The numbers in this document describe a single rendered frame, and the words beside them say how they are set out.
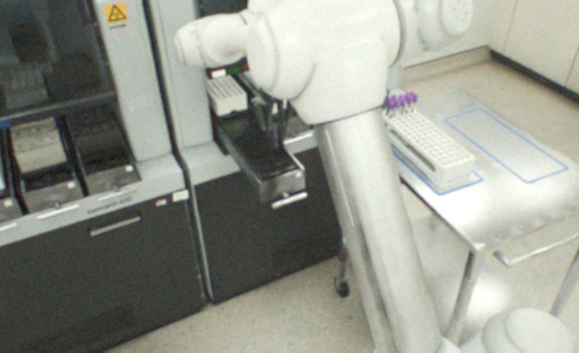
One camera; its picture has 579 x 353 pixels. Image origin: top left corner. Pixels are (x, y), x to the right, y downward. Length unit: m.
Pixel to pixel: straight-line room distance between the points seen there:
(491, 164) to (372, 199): 0.80
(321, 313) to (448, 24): 1.51
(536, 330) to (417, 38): 0.49
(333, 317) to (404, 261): 1.34
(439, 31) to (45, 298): 1.40
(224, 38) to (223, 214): 0.75
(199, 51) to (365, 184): 0.62
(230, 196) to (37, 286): 0.61
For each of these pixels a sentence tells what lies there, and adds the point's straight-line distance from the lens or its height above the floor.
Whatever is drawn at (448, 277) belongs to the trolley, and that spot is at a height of 0.28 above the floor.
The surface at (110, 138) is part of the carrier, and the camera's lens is 1.55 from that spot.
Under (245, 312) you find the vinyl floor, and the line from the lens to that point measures 2.10.
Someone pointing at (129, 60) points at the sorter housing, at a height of 1.06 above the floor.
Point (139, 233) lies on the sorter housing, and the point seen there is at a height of 0.55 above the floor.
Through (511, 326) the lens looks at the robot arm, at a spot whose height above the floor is 0.97.
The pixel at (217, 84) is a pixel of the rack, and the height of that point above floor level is 0.86.
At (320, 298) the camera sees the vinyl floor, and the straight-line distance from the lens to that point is 2.13.
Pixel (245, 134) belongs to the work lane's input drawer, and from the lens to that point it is 1.57.
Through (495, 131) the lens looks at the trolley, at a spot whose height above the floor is 0.82.
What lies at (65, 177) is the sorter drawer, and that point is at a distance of 1.51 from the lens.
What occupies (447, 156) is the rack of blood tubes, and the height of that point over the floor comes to 0.88.
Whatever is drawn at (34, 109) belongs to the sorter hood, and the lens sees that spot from 1.47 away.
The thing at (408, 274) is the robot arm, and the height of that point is 1.11.
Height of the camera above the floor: 1.68
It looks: 38 degrees down
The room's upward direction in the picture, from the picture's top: 1 degrees counter-clockwise
